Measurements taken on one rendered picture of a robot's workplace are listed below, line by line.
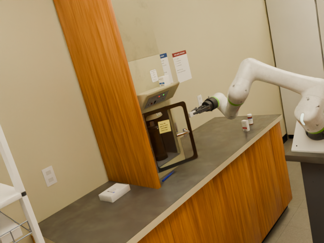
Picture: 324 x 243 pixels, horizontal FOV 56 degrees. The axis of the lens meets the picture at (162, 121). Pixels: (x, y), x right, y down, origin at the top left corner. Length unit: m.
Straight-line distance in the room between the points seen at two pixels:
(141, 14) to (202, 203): 1.23
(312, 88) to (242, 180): 0.84
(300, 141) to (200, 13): 1.78
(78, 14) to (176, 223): 1.33
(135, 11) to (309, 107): 1.16
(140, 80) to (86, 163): 0.69
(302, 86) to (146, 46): 0.95
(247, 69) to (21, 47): 1.34
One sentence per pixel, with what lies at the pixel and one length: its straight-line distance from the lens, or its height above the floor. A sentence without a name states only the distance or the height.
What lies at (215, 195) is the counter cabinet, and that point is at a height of 0.76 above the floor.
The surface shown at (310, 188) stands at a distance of 2.16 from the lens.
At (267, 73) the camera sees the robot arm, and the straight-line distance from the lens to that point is 1.94.
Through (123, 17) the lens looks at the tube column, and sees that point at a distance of 1.93.
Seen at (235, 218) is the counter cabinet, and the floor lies 0.49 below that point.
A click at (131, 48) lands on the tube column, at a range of 1.91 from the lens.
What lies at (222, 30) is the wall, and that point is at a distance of 3.60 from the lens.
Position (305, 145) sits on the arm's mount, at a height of 0.98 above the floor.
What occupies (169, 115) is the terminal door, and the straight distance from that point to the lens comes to 1.94.
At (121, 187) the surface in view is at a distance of 1.98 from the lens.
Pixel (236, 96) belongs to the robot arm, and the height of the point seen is 1.36.
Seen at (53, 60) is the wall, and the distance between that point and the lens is 2.10.
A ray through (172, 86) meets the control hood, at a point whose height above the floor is 1.50.
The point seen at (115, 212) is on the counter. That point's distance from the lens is 1.80.
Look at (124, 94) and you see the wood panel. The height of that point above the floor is 1.54.
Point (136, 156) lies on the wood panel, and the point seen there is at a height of 1.15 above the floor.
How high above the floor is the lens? 1.73
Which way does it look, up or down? 13 degrees down
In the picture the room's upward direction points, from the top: 14 degrees counter-clockwise
